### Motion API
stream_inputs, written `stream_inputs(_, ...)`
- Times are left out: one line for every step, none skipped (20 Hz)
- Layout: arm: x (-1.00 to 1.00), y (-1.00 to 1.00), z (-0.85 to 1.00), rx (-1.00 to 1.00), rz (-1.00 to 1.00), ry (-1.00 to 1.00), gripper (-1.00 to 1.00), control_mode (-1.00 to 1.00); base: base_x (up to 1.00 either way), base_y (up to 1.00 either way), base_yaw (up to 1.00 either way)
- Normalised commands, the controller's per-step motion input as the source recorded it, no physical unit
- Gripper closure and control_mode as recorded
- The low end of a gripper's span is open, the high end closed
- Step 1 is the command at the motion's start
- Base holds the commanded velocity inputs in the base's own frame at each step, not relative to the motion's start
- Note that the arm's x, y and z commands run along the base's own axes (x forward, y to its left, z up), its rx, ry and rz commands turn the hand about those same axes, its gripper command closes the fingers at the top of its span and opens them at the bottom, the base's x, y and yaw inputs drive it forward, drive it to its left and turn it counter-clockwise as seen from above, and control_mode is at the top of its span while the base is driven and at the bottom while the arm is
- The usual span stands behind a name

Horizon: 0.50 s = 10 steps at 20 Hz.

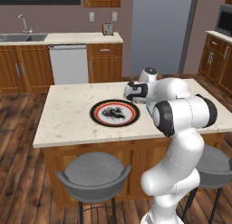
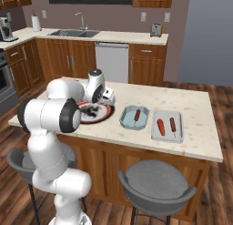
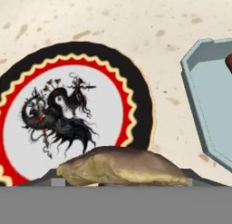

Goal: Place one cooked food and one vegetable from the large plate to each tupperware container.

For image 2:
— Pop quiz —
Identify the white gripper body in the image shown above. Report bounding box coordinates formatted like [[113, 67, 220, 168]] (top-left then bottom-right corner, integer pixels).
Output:
[[102, 93, 117, 107]]

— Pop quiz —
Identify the large red-rimmed patterned plate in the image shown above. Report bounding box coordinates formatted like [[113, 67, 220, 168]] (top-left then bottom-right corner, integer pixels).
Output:
[[76, 100, 116, 125]]

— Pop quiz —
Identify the teal tupperware container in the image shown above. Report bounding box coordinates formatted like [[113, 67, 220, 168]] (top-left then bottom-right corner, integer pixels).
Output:
[[118, 105, 151, 132]]

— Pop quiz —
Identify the grey flat tupperware container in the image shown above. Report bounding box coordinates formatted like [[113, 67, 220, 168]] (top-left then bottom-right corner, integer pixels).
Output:
[[150, 108, 185, 144]]

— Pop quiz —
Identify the corn dog on stick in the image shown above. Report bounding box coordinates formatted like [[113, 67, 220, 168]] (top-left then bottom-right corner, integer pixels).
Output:
[[168, 117, 177, 138], [133, 108, 142, 126]]

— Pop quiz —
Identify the white dishwasher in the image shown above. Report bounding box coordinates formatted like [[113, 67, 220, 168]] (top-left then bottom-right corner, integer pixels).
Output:
[[94, 41, 130, 85]]

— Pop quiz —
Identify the wooden base cupboard with drawer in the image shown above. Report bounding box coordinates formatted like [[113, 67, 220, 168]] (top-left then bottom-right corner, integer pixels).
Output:
[[127, 43, 168, 87]]

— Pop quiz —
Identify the wooden kitchen island cabinet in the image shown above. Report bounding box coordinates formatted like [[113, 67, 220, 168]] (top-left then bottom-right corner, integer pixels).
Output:
[[56, 133, 213, 222]]

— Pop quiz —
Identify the orange carrot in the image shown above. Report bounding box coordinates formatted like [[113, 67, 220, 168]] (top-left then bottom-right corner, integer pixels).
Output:
[[156, 118, 167, 138]]

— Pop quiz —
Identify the wooden base cupboard run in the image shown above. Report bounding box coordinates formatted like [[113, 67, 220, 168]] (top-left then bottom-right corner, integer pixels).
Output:
[[4, 37, 97, 98]]

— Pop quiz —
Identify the steel sink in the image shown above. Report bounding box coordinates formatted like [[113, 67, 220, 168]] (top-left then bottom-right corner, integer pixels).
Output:
[[47, 28, 101, 39]]

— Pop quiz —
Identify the silver tap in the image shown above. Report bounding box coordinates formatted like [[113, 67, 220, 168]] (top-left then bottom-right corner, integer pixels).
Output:
[[75, 12, 89, 32]]

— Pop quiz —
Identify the silver toaster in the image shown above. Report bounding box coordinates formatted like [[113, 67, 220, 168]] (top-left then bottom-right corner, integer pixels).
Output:
[[149, 22, 164, 38]]

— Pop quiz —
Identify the grey bar stool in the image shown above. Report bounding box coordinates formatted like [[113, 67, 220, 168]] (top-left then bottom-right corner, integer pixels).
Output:
[[5, 143, 89, 225], [116, 159, 198, 225]]

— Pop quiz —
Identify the white paper towel roll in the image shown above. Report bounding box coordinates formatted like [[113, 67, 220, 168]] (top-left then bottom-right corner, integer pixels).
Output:
[[30, 12, 43, 33]]

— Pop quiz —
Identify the steel oven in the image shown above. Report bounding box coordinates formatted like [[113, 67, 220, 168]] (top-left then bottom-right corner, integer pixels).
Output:
[[0, 48, 20, 117]]

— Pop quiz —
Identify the silver coffee machine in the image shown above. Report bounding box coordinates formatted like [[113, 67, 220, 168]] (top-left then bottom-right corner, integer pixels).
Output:
[[0, 16, 19, 43]]

